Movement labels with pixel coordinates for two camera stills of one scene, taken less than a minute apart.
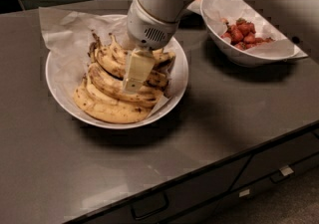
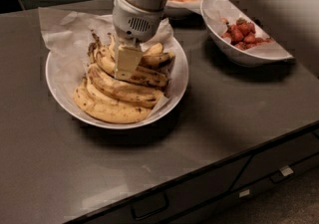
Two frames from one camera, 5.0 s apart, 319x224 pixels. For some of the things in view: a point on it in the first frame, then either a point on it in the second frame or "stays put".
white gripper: [146, 30] → [133, 22]
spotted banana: [161, 57] stays put
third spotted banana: [115, 87] stays put
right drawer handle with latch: [280, 175] stays put
